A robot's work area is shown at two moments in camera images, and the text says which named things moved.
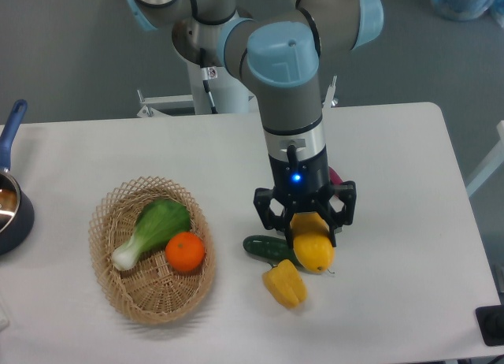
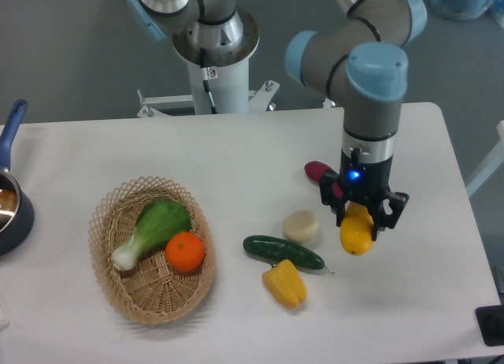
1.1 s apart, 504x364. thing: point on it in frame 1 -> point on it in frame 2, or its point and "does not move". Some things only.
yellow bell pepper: [286, 284] does not move
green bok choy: [156, 222] does not move
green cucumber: [271, 249] does not move
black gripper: [304, 186] -> [364, 180]
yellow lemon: [313, 241] -> [356, 228]
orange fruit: [184, 251] does not move
